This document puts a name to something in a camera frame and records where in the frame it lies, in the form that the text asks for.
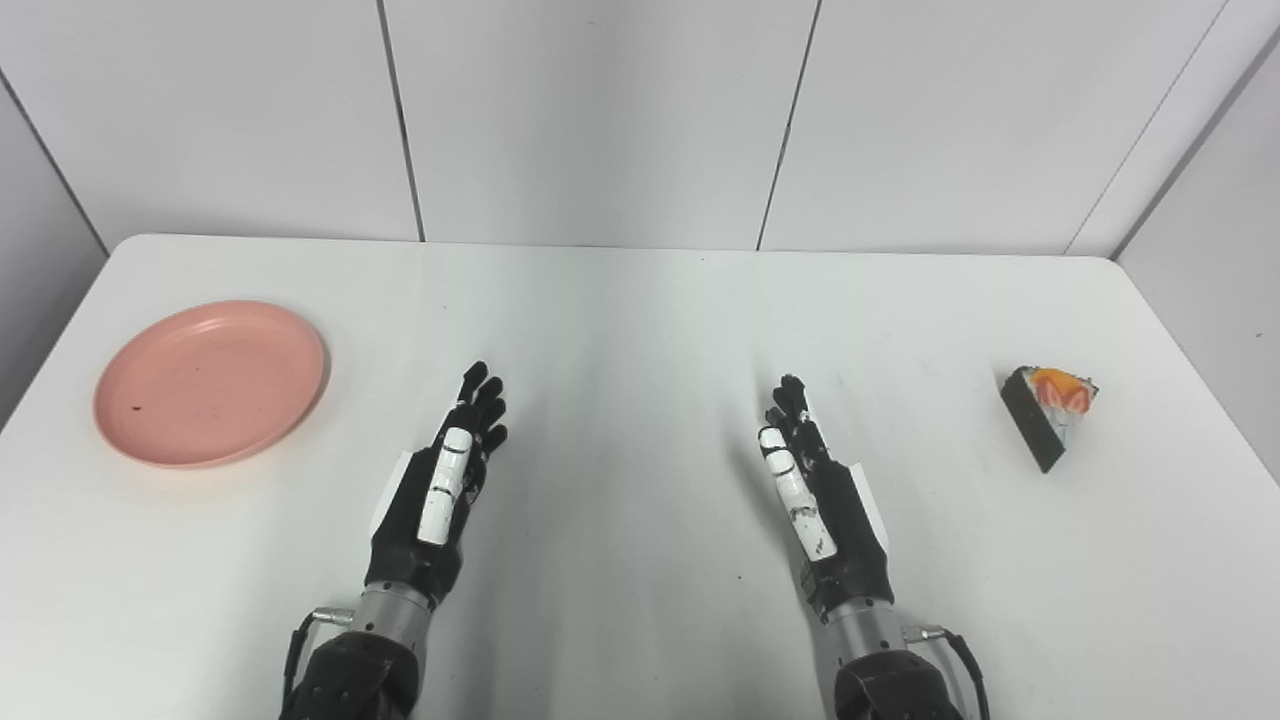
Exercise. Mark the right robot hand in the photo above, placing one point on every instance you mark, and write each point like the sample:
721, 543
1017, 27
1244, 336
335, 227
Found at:
830, 520

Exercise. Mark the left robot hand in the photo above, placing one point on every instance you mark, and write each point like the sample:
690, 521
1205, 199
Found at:
428, 520

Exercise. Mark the cake slice with fruit topping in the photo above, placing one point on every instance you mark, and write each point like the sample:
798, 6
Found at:
1050, 415

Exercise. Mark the pink round plate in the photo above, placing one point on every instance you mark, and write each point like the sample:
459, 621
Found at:
211, 383

